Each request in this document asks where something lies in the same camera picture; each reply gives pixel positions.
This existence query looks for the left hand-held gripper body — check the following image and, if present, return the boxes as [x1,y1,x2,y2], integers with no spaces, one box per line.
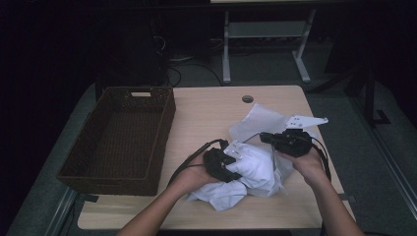
[203,140,245,181]

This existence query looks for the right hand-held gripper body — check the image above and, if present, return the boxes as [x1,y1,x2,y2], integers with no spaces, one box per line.
[276,114,329,157]

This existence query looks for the white mesh laundry bag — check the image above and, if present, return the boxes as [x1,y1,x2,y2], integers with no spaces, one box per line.
[228,103,321,199]

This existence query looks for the white garment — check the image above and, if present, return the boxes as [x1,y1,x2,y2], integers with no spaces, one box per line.
[186,141,276,212]

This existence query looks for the brown woven basket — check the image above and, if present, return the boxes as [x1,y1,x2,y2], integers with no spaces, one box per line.
[56,86,177,197]

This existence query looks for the person's left hand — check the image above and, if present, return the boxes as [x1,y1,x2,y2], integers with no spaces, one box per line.
[175,152,220,191]

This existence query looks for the person's right hand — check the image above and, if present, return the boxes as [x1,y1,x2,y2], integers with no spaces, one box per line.
[278,149,325,186]

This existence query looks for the grey tape strip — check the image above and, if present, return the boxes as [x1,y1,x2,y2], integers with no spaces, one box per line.
[338,193,358,203]
[79,194,99,204]

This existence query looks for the black metal stand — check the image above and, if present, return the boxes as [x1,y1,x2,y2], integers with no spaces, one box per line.
[308,65,391,128]

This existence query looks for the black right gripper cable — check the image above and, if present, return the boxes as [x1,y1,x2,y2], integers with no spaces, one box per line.
[309,137,332,183]

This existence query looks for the metal floor rail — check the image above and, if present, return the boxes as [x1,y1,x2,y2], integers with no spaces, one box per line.
[43,186,78,236]
[347,96,417,217]

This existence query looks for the black floor cables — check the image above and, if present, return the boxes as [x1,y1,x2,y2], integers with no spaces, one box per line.
[165,55,224,88]

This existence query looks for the white metal table frame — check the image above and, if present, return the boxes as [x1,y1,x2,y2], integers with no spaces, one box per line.
[221,9,318,85]

